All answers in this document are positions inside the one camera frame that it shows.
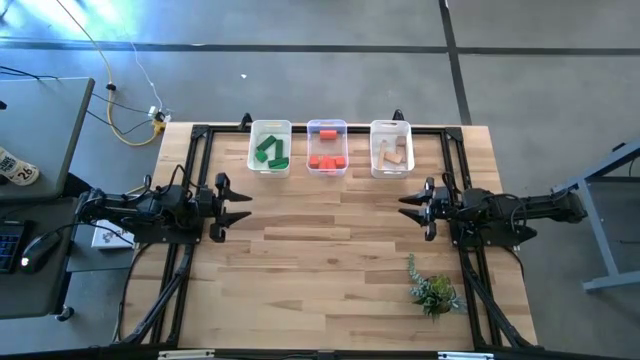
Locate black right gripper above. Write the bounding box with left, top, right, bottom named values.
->
left=397, top=176, right=464, bottom=243

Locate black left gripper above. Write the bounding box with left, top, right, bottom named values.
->
left=195, top=172, right=254, bottom=244

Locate white plastic bin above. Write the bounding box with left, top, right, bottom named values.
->
left=246, top=118, right=293, bottom=180
left=369, top=119, right=416, bottom=180

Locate artificial green plant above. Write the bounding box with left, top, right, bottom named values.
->
left=405, top=253, right=466, bottom=319

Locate clear plastic bin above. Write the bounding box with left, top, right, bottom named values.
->
left=305, top=118, right=349, bottom=178

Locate white printed box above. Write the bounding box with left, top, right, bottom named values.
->
left=91, top=219, right=135, bottom=250

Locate grey metal stand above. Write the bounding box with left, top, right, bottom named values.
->
left=551, top=139, right=640, bottom=294

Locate black computer mouse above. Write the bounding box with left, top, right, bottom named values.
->
left=18, top=230, right=63, bottom=275

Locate light grey desk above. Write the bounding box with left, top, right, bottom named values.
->
left=0, top=77, right=96, bottom=202

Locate dark grey desk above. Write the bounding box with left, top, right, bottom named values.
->
left=0, top=197, right=84, bottom=321

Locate white packet printed 26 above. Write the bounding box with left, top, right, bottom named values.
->
left=0, top=146, right=41, bottom=188

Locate black backlit keyboard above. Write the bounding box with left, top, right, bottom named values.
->
left=0, top=219, right=29, bottom=275

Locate black aluminium table frame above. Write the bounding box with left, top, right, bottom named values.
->
left=112, top=108, right=540, bottom=360

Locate yellow floor cable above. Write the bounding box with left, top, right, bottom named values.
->
left=53, top=0, right=162, bottom=148

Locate black floor cable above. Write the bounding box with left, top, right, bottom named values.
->
left=85, top=108, right=155, bottom=137

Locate white floor cable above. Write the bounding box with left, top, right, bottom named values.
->
left=128, top=40, right=165, bottom=112

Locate silver metal bracket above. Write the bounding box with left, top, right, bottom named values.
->
left=158, top=349, right=216, bottom=360
left=437, top=351, right=495, bottom=360

